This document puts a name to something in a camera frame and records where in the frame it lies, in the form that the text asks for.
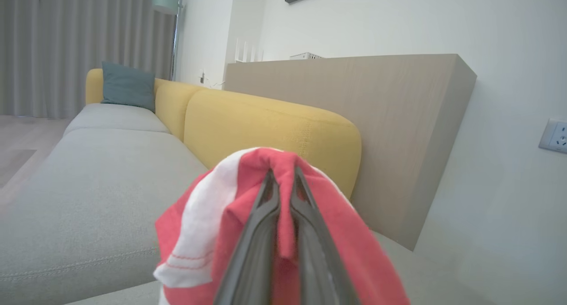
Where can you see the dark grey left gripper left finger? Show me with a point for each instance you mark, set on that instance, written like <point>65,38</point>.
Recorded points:
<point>252,252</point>

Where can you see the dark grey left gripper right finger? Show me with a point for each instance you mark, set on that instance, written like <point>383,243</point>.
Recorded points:
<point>319,260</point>

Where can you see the red shorts with white band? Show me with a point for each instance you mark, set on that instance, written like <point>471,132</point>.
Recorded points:
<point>350,238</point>

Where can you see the long yellow sofa back cushion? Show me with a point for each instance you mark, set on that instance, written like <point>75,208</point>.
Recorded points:
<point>266,128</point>

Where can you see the light wood cabinet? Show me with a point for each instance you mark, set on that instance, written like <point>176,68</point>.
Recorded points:
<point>398,132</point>

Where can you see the short yellow sofa back cushion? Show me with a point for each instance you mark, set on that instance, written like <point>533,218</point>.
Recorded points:
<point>172,106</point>

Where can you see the small grey sofa seat cushion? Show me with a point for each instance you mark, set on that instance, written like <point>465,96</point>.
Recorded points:
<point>115,119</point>

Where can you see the white upright antenna device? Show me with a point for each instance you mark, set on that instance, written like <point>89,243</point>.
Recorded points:
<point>244,52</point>

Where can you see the white vented box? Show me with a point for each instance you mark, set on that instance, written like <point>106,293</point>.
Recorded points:
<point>305,56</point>

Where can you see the teal throw pillow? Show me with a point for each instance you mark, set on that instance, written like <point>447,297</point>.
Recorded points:
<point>128,86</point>

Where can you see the yellow sofa armrest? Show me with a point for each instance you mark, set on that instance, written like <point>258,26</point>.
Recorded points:
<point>94,88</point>

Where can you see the grey pleated curtain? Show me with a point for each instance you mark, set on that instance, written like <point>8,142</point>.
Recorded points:
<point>66,44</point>

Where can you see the white wall socket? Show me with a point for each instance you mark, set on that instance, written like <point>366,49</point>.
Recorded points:
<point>556,137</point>

